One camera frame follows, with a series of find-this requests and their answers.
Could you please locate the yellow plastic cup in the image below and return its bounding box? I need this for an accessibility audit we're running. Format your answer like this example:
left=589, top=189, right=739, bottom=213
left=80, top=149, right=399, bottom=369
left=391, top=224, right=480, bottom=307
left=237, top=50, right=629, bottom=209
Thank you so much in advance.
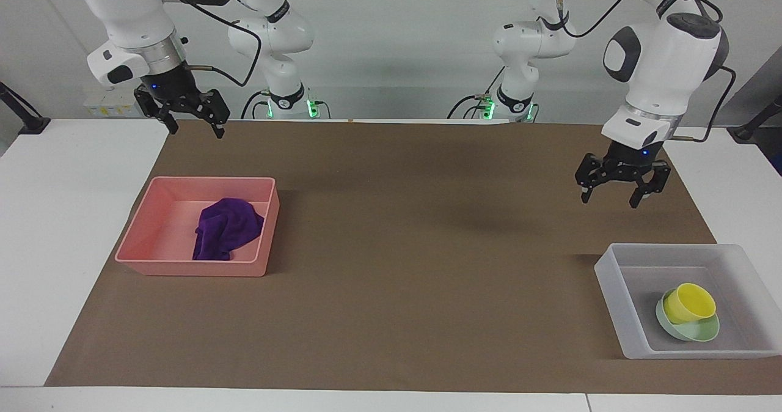
left=663, top=283, right=717, bottom=325

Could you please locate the purple cloth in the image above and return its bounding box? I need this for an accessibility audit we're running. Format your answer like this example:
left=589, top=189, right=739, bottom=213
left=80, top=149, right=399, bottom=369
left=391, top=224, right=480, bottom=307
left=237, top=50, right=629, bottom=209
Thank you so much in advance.
left=192, top=198, right=266, bottom=261

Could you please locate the black cable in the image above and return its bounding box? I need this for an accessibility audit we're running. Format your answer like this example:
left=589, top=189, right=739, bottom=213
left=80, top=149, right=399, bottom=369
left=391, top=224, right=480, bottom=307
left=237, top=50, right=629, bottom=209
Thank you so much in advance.
left=555, top=0, right=737, bottom=143
left=156, top=0, right=263, bottom=88

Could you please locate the pink plastic bin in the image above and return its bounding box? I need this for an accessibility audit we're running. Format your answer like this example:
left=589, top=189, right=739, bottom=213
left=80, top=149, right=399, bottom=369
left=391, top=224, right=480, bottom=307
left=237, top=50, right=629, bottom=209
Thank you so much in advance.
left=115, top=176, right=280, bottom=278

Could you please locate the light green plastic bowl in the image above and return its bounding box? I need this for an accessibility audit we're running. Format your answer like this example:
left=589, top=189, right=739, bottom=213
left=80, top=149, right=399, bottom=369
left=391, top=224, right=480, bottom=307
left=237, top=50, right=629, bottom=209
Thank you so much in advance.
left=656, top=290, right=720, bottom=343

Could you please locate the black stand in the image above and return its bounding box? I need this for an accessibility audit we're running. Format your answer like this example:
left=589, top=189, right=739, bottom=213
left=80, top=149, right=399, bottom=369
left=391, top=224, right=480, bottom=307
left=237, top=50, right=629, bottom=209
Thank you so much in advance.
left=732, top=94, right=782, bottom=142
left=0, top=82, right=51, bottom=135

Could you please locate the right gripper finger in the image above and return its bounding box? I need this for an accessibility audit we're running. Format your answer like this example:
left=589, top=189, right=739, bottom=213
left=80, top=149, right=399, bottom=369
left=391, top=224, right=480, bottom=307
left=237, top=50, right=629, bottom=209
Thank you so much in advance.
left=177, top=89, right=231, bottom=139
left=134, top=87, right=180, bottom=135

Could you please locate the translucent white plastic bin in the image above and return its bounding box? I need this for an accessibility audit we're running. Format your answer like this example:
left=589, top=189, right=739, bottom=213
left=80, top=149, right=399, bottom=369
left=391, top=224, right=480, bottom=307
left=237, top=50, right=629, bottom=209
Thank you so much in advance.
left=594, top=243, right=782, bottom=360

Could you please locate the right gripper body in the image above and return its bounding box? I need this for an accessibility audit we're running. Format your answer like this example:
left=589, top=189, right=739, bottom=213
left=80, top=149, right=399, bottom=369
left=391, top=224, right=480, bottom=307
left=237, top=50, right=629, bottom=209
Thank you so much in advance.
left=141, top=61, right=202, bottom=104

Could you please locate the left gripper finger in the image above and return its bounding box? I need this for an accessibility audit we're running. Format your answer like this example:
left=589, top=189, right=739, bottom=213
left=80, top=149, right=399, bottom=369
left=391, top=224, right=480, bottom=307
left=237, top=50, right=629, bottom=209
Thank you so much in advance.
left=618, top=161, right=671, bottom=209
left=575, top=153, right=630, bottom=204

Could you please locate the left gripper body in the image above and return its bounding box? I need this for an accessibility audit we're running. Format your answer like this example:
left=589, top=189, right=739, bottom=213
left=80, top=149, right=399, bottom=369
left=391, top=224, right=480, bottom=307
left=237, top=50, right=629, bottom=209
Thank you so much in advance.
left=606, top=139, right=664, bottom=169

